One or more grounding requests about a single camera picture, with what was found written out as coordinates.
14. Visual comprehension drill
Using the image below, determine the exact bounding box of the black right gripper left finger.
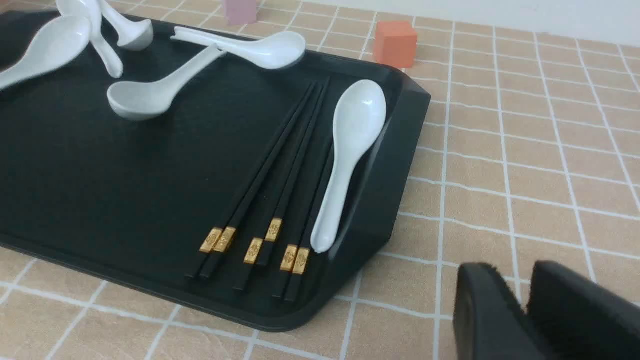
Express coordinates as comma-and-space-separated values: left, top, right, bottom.
453, 262, 548, 360

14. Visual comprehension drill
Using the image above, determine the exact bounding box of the pink cube block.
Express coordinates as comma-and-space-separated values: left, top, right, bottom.
222, 0, 258, 27

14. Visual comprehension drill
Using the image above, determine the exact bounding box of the orange cube block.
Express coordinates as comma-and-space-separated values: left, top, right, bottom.
373, 21, 418, 69

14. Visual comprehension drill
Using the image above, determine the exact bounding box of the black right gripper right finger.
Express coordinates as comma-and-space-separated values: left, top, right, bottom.
527, 260, 640, 360

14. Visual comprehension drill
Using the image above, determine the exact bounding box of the white ceramic spoon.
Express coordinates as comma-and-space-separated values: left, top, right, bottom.
310, 79, 387, 254
0, 15, 92, 91
106, 45, 227, 121
98, 0, 154, 51
170, 26, 307, 70

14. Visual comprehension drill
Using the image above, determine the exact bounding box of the white ceramic spoon centre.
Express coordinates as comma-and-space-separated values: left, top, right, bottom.
106, 45, 227, 121

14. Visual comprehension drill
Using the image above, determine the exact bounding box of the white ceramic spoon top left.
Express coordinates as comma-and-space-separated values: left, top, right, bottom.
98, 0, 154, 51

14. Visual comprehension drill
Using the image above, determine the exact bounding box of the black plastic tray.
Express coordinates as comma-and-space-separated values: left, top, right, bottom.
0, 47, 432, 332

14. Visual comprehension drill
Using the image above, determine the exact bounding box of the white ceramic spoon top right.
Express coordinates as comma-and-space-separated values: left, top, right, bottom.
170, 26, 307, 70

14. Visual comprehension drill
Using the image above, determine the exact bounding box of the white ceramic spoon crossed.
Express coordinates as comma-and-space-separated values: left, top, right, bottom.
55, 0, 124, 79

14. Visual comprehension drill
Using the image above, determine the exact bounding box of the white ceramic spoon far left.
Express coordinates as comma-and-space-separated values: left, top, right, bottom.
0, 15, 92, 91

